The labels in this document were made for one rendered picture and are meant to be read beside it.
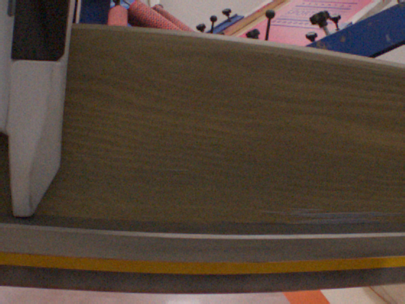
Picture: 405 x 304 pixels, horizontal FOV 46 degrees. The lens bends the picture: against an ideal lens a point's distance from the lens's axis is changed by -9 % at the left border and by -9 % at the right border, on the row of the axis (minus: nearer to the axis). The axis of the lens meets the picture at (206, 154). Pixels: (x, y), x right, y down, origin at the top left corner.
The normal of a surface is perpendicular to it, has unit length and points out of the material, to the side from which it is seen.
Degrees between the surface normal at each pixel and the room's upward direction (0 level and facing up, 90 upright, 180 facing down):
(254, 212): 88
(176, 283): 88
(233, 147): 88
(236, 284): 88
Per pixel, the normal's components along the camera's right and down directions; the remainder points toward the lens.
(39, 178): 0.81, 0.50
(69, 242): 0.22, 0.18
